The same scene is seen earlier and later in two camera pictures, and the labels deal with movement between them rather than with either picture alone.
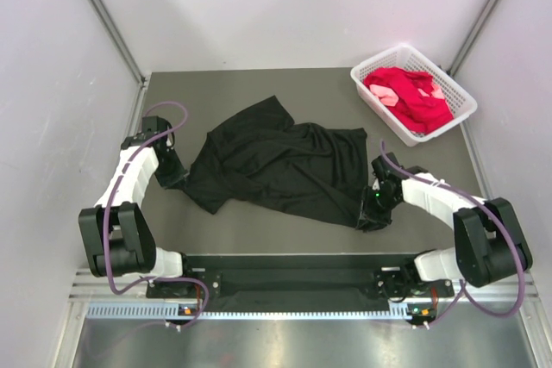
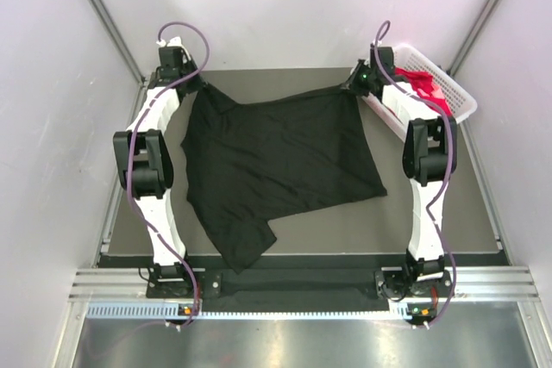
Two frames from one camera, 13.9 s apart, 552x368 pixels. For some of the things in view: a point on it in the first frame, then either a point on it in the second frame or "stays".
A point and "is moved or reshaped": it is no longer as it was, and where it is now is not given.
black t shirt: x=256 y=161 is moved or reshaped
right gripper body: x=378 y=206 -> x=360 y=81
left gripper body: x=171 y=170 -> x=194 y=84
